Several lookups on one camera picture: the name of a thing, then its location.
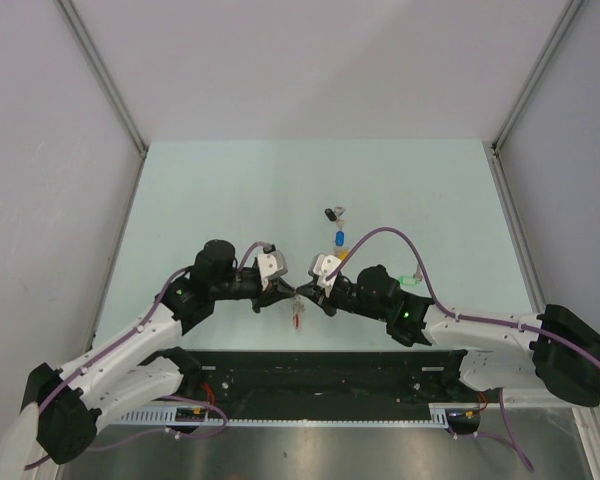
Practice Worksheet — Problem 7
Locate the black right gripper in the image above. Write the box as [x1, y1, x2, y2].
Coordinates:
[297, 277, 389, 322]

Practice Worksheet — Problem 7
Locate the red handled metal keyring holder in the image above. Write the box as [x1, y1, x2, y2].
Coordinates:
[292, 295, 305, 330]

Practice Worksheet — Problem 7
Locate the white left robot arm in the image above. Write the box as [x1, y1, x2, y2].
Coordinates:
[23, 240, 296, 465]

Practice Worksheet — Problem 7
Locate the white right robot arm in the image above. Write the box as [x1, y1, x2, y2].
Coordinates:
[297, 265, 600, 407]

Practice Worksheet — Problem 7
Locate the black key fob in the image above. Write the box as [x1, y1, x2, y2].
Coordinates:
[324, 208, 339, 222]

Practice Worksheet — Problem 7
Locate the green key tag with key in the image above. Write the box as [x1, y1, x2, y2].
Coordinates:
[398, 265, 424, 287]

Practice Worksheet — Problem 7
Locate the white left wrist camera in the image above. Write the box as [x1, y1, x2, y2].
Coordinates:
[256, 244, 288, 290]

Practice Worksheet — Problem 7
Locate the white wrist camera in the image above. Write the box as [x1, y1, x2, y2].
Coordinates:
[308, 253, 342, 290]
[256, 244, 288, 290]

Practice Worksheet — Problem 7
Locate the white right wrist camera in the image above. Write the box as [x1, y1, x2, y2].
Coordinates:
[308, 253, 342, 290]

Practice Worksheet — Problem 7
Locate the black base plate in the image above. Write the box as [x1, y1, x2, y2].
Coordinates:
[151, 347, 498, 420]

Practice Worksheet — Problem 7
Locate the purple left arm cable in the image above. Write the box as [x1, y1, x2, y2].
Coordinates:
[23, 240, 274, 471]

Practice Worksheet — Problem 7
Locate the white slotted cable duct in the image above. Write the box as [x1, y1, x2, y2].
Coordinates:
[114, 402, 482, 432]

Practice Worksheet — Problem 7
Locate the aluminium frame post left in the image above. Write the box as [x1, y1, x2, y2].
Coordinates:
[53, 0, 148, 156]

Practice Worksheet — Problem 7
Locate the aluminium frame post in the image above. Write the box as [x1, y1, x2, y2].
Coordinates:
[53, 0, 148, 156]
[490, 0, 586, 151]

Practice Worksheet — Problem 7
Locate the aluminium frame post right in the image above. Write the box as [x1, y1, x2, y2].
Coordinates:
[490, 0, 586, 151]

